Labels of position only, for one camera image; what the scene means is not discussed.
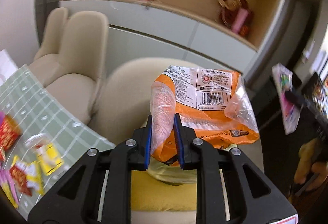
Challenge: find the pink snack wrapper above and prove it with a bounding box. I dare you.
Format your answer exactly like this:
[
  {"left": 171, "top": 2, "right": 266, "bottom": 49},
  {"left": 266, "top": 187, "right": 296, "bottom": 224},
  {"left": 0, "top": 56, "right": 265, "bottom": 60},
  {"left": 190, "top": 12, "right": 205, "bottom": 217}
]
[{"left": 0, "top": 169, "right": 19, "bottom": 209}]

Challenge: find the pink card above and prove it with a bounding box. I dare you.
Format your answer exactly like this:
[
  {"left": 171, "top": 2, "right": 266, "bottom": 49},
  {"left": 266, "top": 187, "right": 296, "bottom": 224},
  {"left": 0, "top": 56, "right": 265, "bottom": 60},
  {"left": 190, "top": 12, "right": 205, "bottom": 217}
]
[{"left": 232, "top": 8, "right": 251, "bottom": 32}]

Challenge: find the beige chair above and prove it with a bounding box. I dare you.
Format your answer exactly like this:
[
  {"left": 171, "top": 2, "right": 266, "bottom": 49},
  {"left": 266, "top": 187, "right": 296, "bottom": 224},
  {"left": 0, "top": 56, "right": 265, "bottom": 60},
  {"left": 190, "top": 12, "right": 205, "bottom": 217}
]
[
  {"left": 43, "top": 11, "right": 109, "bottom": 125},
  {"left": 28, "top": 7, "right": 69, "bottom": 81},
  {"left": 88, "top": 57, "right": 264, "bottom": 224}
]

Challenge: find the red yellow snack packet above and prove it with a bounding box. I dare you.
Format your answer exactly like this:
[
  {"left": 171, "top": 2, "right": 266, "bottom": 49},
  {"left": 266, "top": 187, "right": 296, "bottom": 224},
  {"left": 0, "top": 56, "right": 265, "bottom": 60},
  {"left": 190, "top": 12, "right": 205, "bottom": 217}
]
[{"left": 10, "top": 155, "right": 44, "bottom": 197}]

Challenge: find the clear plastic wrapper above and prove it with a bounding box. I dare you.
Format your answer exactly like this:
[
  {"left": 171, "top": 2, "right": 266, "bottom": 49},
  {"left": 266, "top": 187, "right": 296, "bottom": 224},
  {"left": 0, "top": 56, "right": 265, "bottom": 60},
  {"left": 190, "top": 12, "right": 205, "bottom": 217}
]
[{"left": 24, "top": 133, "right": 50, "bottom": 151}]

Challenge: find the white wall switch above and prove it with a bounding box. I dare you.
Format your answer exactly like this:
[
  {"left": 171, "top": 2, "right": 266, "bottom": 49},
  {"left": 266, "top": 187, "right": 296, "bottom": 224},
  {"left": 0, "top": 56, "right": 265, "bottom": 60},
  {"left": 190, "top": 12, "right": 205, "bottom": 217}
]
[{"left": 302, "top": 40, "right": 315, "bottom": 64}]

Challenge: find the framed wall picture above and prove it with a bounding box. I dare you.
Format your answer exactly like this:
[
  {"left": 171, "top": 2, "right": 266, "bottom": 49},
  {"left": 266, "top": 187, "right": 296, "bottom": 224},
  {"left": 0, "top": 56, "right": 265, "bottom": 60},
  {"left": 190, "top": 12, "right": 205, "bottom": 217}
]
[{"left": 310, "top": 49, "right": 328, "bottom": 76}]

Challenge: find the dark grey door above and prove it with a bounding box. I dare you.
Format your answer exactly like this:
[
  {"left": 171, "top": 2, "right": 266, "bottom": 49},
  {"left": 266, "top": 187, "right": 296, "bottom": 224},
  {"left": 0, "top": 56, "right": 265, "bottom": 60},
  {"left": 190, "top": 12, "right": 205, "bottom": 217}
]
[{"left": 281, "top": 0, "right": 324, "bottom": 72}]

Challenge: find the yellow trash bin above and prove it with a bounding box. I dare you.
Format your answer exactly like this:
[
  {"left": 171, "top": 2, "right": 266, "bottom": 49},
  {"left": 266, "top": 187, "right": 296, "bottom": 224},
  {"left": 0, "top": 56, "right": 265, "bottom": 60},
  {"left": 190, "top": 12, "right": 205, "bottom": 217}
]
[{"left": 131, "top": 170, "right": 198, "bottom": 212}]

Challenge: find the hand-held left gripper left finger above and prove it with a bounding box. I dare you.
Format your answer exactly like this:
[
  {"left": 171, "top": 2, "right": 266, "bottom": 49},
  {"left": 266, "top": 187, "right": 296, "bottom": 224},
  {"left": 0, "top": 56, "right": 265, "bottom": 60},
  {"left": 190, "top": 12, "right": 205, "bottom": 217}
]
[{"left": 28, "top": 114, "right": 154, "bottom": 224}]

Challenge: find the red gift bag ornament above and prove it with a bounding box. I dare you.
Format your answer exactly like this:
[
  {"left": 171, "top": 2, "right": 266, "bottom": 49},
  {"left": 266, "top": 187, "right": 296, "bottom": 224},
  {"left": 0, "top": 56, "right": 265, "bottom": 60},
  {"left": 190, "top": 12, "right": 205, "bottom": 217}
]
[{"left": 217, "top": 0, "right": 254, "bottom": 35}]

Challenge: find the orange snack bag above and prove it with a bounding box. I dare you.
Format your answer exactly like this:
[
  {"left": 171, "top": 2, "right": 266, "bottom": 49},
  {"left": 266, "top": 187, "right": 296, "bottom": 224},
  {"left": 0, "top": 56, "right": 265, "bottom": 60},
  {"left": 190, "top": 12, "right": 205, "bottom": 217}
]
[{"left": 149, "top": 64, "right": 260, "bottom": 167}]

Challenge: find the person's right hand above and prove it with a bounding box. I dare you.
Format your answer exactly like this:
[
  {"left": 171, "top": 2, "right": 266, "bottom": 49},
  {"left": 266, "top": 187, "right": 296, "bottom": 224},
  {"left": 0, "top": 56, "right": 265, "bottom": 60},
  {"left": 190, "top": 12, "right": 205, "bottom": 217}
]
[{"left": 294, "top": 138, "right": 324, "bottom": 184}]

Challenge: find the green grid tablecloth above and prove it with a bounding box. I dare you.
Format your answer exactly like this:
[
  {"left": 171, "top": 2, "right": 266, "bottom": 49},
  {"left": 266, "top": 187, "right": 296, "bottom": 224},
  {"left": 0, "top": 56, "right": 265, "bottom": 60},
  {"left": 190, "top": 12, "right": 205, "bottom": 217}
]
[{"left": 0, "top": 64, "right": 116, "bottom": 220}]

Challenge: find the pink white wrapper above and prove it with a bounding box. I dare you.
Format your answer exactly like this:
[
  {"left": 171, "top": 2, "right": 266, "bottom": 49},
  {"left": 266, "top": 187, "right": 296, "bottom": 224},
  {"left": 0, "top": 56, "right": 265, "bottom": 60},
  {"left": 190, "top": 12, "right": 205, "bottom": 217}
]
[{"left": 272, "top": 63, "right": 302, "bottom": 135}]

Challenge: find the wooden shelf cabinet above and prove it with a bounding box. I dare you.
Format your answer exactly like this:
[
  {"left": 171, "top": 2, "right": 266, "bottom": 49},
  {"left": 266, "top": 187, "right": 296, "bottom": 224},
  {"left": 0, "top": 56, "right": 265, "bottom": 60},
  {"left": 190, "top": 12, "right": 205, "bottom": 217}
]
[{"left": 34, "top": 0, "right": 293, "bottom": 79}]

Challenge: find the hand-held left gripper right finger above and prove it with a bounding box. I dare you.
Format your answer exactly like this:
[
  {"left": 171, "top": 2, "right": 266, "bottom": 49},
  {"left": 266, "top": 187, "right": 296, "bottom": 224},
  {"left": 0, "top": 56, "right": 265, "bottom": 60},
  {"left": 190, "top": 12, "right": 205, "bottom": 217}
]
[{"left": 174, "top": 113, "right": 298, "bottom": 224}]

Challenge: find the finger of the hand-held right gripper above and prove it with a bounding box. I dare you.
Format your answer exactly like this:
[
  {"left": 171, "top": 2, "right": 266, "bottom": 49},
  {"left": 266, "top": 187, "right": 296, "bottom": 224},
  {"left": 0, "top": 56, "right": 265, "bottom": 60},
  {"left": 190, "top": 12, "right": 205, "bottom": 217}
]
[{"left": 284, "top": 90, "right": 312, "bottom": 111}]

